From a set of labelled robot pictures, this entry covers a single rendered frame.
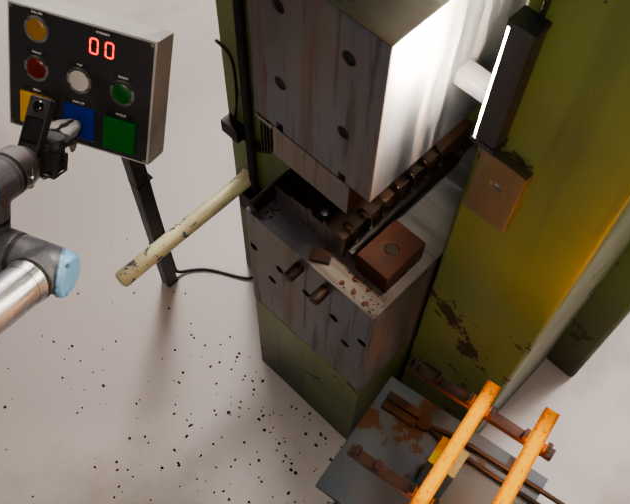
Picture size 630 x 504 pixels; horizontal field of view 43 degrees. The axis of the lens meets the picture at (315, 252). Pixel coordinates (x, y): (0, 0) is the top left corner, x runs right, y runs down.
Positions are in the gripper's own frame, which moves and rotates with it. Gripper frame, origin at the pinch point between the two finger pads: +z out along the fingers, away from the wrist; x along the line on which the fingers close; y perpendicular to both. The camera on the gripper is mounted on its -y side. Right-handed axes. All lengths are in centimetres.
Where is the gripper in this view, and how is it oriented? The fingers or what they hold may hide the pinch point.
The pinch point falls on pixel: (74, 120)
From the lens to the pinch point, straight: 182.7
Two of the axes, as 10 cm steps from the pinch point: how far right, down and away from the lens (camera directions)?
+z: 2.8, -4.8, 8.3
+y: -1.8, 8.3, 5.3
